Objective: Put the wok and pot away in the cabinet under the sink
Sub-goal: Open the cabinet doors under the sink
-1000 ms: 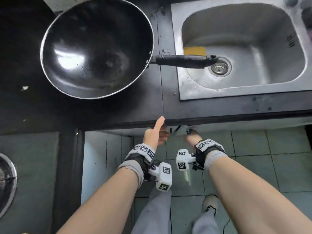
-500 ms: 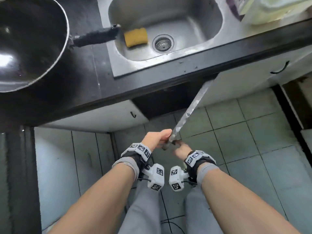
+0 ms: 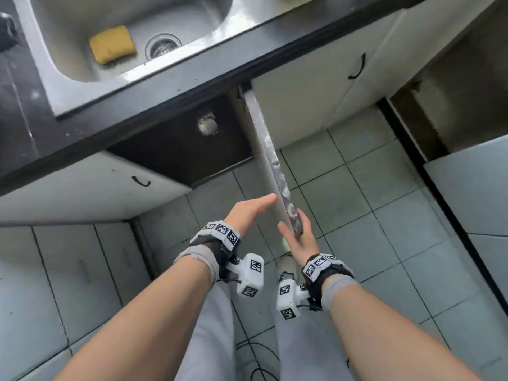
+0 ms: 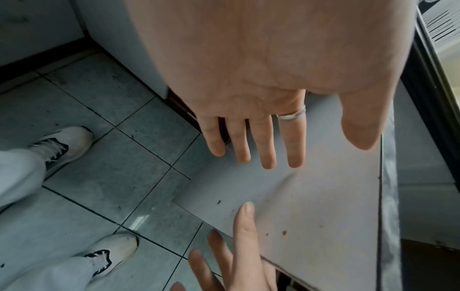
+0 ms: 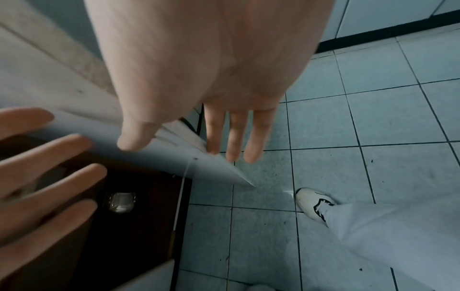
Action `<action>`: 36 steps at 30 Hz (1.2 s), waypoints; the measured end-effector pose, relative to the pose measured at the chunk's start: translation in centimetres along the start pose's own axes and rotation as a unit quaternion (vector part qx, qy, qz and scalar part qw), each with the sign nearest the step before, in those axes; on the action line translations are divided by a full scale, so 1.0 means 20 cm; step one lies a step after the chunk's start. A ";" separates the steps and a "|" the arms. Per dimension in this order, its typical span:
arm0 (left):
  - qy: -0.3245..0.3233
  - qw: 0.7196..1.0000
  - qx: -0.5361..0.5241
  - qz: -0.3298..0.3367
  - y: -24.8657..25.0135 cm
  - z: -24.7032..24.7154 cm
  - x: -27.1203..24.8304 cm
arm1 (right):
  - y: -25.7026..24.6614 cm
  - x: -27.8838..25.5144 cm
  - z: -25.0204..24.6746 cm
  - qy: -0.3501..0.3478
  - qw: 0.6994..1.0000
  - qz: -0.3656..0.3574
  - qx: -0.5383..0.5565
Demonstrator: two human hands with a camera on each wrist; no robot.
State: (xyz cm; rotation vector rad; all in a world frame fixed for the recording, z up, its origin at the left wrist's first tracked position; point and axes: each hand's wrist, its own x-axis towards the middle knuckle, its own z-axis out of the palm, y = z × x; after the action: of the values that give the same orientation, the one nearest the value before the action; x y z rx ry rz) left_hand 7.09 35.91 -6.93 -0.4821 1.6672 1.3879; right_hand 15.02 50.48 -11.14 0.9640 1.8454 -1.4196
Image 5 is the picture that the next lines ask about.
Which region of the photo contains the person's right hand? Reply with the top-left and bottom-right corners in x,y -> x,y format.
83,0 -> 337,164

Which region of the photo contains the person's left hand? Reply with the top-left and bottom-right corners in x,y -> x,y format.
0,107 -> 108,285

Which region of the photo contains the white cabinet door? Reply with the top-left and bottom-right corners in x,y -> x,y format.
0,27 -> 256,189

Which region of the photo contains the dark brown wooden cabinet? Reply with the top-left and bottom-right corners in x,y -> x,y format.
0,133 -> 194,291

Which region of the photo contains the pale stone countertop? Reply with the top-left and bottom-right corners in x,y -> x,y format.
0,0 -> 112,90

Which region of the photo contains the white black sneaker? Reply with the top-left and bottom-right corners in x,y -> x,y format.
295,187 -> 338,228

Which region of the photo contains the person's grey trouser leg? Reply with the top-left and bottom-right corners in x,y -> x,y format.
321,194 -> 460,291

